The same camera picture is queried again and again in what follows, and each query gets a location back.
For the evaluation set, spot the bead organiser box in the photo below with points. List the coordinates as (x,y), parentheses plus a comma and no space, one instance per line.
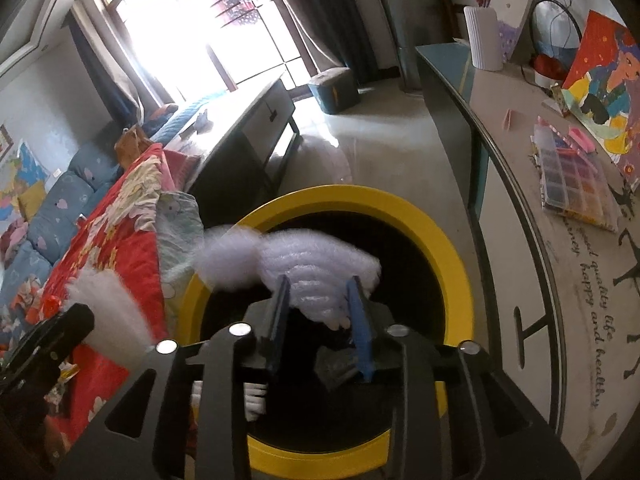
(572,184)

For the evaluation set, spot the dark left curtain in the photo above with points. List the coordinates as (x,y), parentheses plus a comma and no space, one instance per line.
(115,89)

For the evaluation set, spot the silver standing air conditioner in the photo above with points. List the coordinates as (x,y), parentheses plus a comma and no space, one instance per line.
(414,23)

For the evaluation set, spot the glass balcony door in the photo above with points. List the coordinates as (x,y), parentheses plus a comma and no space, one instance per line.
(186,49)

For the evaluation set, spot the pile of pink clothes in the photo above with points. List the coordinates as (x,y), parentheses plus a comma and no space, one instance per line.
(11,239)

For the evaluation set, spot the white foam fruit net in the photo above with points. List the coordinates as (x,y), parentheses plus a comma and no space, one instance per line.
(317,266)

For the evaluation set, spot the white cylindrical vase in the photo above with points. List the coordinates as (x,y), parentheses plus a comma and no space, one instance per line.
(484,40)

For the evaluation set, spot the white coffee table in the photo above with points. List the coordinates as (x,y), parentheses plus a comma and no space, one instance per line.
(242,150)

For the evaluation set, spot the red floral blanket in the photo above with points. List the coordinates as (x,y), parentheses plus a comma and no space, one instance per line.
(119,235)

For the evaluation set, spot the blue sectional sofa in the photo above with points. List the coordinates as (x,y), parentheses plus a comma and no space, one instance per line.
(91,174)

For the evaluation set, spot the china map poster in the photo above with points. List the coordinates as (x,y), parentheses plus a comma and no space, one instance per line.
(19,170)

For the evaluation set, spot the blue storage stool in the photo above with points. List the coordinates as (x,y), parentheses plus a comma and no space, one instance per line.
(335,90)

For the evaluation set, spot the yellow cushion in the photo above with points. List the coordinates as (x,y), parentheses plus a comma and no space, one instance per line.
(31,200)

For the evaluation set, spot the dark right curtain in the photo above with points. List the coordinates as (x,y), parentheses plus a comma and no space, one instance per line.
(334,34)

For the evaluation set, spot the dark curtain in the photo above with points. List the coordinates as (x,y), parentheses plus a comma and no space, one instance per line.
(334,34)
(115,89)

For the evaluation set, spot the yellow rimmed trash bin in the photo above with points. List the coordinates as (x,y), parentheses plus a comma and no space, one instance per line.
(445,262)

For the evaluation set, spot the colourful portrait painting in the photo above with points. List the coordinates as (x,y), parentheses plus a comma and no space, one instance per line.
(602,91)

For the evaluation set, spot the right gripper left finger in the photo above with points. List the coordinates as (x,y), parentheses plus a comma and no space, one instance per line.
(142,432)

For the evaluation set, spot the patterned orange blanket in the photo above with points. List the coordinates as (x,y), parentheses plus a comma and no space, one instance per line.
(20,304)

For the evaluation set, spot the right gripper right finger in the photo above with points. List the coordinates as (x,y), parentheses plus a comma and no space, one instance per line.
(455,413)

